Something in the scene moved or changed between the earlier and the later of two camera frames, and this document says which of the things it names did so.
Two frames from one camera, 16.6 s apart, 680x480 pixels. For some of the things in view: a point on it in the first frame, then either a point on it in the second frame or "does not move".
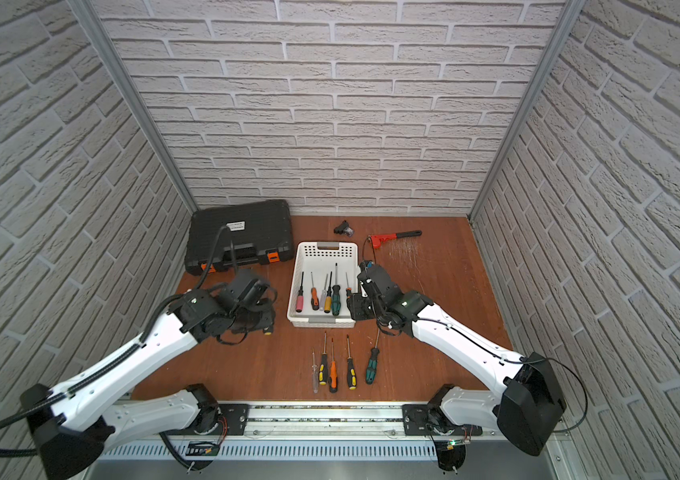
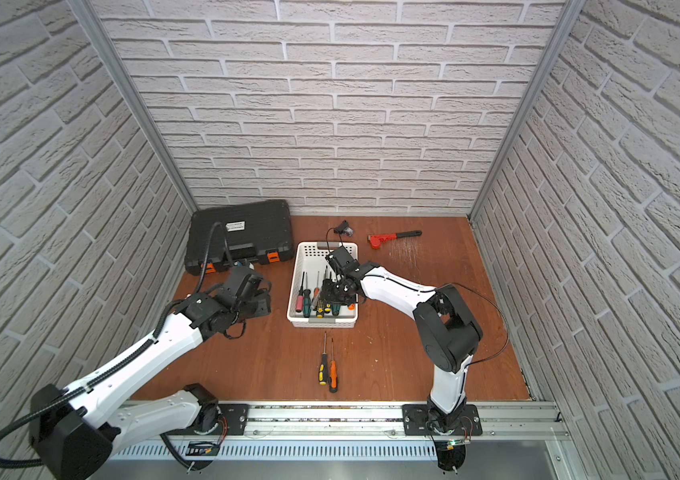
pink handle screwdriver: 300,299 does not move
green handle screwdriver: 373,362 to 307,303
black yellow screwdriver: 323,368 does not move
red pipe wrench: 378,239 does not move
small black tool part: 344,228 does not move
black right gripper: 357,307 to 329,294
